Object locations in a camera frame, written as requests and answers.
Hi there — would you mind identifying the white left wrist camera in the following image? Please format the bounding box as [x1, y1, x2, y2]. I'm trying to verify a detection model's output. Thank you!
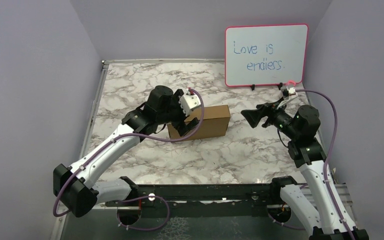
[178, 91, 202, 117]

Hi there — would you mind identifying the pink framed whiteboard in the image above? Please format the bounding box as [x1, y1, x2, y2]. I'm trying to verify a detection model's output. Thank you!
[224, 23, 309, 88]

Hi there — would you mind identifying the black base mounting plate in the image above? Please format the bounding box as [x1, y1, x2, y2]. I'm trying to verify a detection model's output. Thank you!
[70, 177, 303, 220]

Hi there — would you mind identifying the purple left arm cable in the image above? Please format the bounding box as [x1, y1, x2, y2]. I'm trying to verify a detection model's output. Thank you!
[52, 87, 205, 232]

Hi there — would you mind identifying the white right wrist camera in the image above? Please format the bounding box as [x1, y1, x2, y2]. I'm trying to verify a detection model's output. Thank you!
[276, 86, 297, 110]

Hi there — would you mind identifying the brown cardboard box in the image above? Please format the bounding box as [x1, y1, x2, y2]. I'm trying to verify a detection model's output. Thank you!
[167, 104, 231, 141]

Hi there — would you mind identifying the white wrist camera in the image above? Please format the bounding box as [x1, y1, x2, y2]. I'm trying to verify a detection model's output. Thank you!
[276, 86, 297, 110]
[178, 91, 202, 117]

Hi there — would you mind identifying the aluminium front frame rail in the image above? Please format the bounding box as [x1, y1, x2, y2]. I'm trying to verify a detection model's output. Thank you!
[53, 176, 369, 240]

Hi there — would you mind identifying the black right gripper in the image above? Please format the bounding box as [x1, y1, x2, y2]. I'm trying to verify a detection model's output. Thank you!
[242, 96, 300, 140]

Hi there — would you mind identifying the pink lidded marker jar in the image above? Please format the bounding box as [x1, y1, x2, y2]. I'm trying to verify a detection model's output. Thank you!
[285, 80, 297, 88]

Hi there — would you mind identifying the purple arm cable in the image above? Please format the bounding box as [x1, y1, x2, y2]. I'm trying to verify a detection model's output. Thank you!
[52, 87, 205, 232]
[268, 88, 357, 240]

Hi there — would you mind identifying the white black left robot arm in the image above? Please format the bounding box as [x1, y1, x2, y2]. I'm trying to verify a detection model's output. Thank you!
[52, 85, 205, 218]

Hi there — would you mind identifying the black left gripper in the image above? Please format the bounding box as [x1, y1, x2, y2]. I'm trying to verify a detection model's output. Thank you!
[157, 90, 199, 136]

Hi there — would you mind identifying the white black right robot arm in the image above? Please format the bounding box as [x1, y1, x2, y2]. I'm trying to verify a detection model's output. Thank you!
[241, 101, 369, 240]

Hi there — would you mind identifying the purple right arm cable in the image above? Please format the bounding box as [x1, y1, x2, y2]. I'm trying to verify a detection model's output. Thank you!
[268, 88, 357, 240]

